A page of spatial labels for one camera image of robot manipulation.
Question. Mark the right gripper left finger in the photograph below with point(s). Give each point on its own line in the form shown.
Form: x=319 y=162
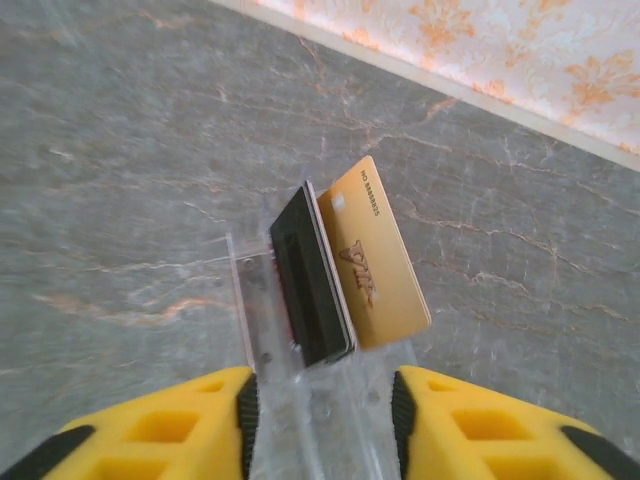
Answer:
x=150 y=435

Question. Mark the plain black card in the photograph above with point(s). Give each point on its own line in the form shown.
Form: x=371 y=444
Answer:
x=310 y=280

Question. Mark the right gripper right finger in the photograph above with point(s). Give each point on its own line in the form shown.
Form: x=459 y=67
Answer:
x=500 y=435

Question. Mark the clear acrylic card stand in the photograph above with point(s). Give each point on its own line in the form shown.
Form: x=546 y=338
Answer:
x=320 y=425

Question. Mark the gold VIP card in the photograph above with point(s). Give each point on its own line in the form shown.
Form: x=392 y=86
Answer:
x=380 y=270

